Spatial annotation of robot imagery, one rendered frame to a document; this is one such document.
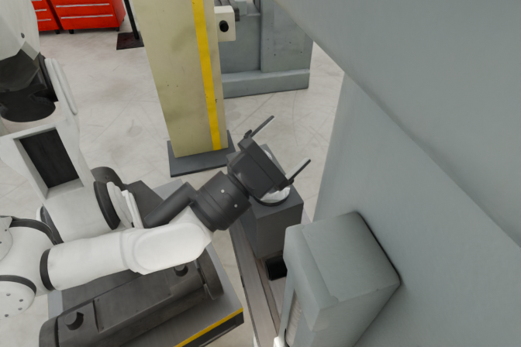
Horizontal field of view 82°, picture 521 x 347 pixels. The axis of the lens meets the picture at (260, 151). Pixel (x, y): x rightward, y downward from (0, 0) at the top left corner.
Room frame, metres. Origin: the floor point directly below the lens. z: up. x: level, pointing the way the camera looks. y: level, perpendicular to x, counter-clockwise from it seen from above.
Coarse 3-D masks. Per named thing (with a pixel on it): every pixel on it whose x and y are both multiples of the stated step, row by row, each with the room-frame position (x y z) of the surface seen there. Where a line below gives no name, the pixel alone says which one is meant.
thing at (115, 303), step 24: (96, 168) 0.87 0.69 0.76; (144, 192) 0.89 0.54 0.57; (144, 216) 0.75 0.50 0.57; (192, 264) 0.52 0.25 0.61; (72, 288) 0.45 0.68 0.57; (96, 288) 0.45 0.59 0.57; (120, 288) 0.44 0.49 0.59; (144, 288) 0.44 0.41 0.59; (168, 288) 0.44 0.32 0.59; (192, 288) 0.44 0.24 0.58; (72, 312) 0.34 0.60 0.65; (96, 312) 0.36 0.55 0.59; (120, 312) 0.36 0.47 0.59; (144, 312) 0.36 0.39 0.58; (168, 312) 0.38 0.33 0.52; (72, 336) 0.28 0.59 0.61; (96, 336) 0.29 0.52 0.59; (120, 336) 0.31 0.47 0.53
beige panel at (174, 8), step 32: (160, 0) 1.70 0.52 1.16; (192, 0) 1.74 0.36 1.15; (160, 32) 1.69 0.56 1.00; (192, 32) 1.73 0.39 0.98; (160, 64) 1.67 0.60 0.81; (192, 64) 1.73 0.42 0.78; (160, 96) 1.66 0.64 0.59; (192, 96) 1.72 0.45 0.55; (192, 128) 1.70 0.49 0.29; (224, 128) 1.77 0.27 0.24; (192, 160) 1.63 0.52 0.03; (224, 160) 1.63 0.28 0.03
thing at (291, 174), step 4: (304, 160) 0.41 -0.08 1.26; (308, 160) 0.40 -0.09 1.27; (300, 164) 0.40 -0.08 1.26; (304, 164) 0.40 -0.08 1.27; (296, 168) 0.39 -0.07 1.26; (300, 168) 0.39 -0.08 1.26; (288, 172) 0.40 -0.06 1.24; (292, 172) 0.39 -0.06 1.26; (296, 172) 0.38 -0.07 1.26; (288, 176) 0.38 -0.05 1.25; (292, 176) 0.37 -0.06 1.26; (288, 180) 0.37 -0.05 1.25; (292, 180) 0.37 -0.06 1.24
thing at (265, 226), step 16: (272, 160) 0.55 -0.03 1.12; (272, 192) 0.45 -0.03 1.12; (288, 192) 0.44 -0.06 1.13; (256, 208) 0.40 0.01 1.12; (272, 208) 0.40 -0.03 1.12; (288, 208) 0.40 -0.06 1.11; (256, 224) 0.38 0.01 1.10; (272, 224) 0.39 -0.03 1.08; (288, 224) 0.41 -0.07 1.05; (256, 240) 0.38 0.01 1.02; (272, 240) 0.39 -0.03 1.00; (256, 256) 0.38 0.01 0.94
